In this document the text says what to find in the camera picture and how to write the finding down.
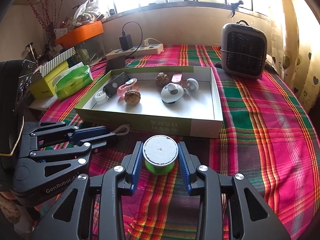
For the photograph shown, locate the black rectangular device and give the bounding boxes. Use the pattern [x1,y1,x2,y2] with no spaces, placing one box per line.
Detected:
[103,72,130,98]

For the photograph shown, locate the pink teal carabiner clip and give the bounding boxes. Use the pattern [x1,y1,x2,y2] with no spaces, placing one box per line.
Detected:
[117,78,137,98]

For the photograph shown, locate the white mushroom toy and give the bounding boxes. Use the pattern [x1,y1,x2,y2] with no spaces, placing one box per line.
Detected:
[183,78,199,95]

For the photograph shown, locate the small pink clip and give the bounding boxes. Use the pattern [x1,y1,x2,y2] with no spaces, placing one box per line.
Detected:
[171,73,182,85]

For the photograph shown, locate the person's left hand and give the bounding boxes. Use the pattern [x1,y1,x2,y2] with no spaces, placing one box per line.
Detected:
[0,192,21,224]

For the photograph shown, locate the small white jar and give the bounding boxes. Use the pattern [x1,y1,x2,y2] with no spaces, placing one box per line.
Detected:
[94,90,108,105]

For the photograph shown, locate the white paper stack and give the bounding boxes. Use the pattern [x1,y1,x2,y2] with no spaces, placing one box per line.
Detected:
[29,96,57,112]

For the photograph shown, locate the green tissue pack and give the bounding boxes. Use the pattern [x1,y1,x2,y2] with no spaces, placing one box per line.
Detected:
[52,62,93,101]

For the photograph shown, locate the yellow box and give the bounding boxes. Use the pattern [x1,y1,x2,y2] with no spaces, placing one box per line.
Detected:
[29,61,68,99]

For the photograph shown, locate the green white cardboard box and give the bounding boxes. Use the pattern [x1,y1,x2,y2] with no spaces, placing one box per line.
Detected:
[75,66,223,138]

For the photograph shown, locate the striped box lid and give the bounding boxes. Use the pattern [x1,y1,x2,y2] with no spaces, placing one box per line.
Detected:
[33,47,76,79]

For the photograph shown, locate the black smartphone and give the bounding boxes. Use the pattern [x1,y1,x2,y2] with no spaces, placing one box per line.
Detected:
[105,56,126,74]

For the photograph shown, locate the walnut in box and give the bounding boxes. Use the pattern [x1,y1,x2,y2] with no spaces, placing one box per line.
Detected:
[156,72,170,87]

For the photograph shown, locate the orange tray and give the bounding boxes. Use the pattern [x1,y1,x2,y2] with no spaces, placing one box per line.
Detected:
[55,21,104,49]

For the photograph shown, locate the white power strip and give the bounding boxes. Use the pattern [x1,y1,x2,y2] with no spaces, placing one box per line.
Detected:
[106,44,164,60]

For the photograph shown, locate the red flower branches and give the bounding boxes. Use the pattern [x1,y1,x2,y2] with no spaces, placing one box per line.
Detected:
[27,0,64,40]

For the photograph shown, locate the grey desk fan heater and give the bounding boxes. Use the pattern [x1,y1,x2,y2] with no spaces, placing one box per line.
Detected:
[220,20,267,80]

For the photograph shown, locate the black window latch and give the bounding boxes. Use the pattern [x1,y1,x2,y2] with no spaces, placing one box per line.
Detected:
[231,0,244,18]

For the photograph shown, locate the heart pattern curtain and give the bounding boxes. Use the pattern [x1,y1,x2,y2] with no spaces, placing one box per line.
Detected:
[272,0,319,112]

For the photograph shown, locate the white cable bundle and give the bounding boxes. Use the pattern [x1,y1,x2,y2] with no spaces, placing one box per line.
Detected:
[111,123,131,137]

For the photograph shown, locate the black charger with cable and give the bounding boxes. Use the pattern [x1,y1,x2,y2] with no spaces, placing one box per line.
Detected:
[119,21,143,59]

